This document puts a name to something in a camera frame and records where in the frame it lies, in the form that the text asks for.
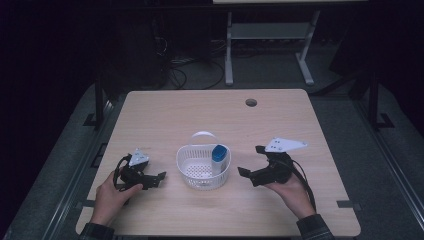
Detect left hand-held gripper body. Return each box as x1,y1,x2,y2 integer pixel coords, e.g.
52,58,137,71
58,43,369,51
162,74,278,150
119,147,154,191

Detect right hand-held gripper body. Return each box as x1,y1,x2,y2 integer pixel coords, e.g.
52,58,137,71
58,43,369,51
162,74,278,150
249,137,309,188

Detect white bottle with blue cap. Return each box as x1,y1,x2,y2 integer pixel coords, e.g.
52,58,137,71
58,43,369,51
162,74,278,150
210,144,229,177

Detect white slatted plastic basket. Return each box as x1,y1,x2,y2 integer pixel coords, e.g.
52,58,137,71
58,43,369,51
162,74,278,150
175,130,232,191

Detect person's right hand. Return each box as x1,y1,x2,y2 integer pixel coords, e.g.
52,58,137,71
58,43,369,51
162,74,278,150
265,174,317,220

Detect person's left hand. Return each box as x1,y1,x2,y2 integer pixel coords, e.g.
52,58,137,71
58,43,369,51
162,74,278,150
90,168,144,226

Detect grey tape strip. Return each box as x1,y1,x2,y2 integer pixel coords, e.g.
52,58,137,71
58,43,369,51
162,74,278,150
335,199,362,210

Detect white metal stand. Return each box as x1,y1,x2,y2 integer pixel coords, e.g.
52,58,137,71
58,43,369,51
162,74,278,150
224,9,322,87

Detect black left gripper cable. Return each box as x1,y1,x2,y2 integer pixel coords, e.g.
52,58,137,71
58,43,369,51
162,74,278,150
112,154,133,193

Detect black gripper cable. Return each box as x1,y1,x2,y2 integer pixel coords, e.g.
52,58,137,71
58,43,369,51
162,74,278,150
112,154,133,193
283,158,317,212

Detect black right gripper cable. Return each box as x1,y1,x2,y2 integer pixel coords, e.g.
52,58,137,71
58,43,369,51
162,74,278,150
283,158,317,212

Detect black upright post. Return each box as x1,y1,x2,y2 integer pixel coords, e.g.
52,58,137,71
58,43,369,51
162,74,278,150
367,70,395,131
83,77,105,129

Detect black floor cables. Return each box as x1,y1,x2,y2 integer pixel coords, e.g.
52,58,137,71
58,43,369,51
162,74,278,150
165,57,226,91

